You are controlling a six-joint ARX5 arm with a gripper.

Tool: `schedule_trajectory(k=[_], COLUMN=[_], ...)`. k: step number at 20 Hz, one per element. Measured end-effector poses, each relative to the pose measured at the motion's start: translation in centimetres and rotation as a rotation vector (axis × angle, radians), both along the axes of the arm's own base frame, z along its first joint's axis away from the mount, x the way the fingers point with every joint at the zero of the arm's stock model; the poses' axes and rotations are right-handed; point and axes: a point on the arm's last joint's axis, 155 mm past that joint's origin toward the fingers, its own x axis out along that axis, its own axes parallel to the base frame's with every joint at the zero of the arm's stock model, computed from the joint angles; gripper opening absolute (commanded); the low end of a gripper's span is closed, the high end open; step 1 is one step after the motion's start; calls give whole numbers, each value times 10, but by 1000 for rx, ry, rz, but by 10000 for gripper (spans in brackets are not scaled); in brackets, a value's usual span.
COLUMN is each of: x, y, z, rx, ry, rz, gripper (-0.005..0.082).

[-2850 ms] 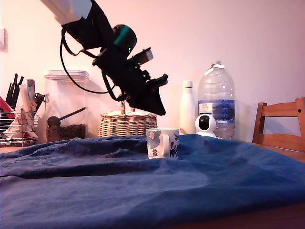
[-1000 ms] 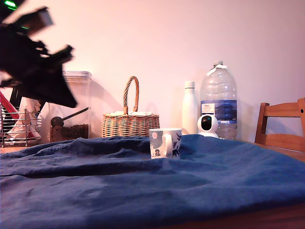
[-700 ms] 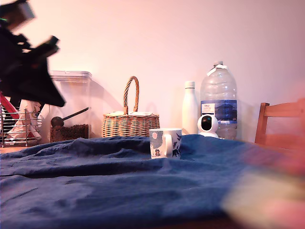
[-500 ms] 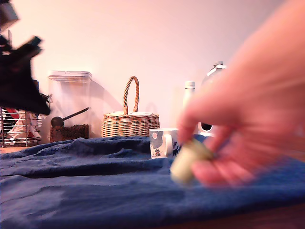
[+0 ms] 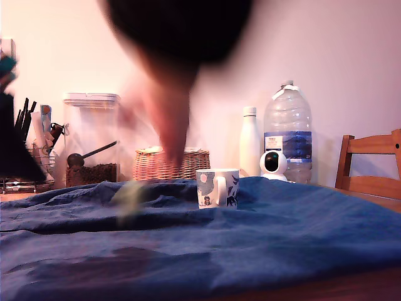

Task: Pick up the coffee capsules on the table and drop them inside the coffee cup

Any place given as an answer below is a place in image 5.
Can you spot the person's hand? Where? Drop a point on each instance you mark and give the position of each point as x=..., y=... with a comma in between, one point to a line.
x=172, y=109

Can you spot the clear container with white lid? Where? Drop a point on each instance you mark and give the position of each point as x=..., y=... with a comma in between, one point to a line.
x=92, y=125

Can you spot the green coffee capsule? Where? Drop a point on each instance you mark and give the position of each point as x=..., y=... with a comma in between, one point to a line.
x=128, y=203

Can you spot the blue and orange packet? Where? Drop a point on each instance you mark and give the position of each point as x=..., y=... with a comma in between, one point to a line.
x=45, y=116

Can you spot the brown coffee beans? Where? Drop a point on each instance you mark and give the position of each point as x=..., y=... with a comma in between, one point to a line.
x=95, y=174

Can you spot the white insulated bottle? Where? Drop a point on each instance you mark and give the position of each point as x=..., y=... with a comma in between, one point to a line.
x=250, y=141

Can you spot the blue cloth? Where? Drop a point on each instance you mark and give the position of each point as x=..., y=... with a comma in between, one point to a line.
x=250, y=251

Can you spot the white papers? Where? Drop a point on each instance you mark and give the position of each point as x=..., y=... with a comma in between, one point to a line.
x=153, y=150

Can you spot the small white round camera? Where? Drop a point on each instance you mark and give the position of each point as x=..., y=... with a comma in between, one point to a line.
x=281, y=163

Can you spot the white mug with blue print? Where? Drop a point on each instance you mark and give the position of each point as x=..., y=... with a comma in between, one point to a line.
x=206, y=191

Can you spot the large clear water bottle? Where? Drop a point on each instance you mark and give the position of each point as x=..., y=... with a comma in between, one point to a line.
x=287, y=119

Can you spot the wooden chair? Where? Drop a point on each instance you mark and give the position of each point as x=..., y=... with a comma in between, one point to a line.
x=369, y=185

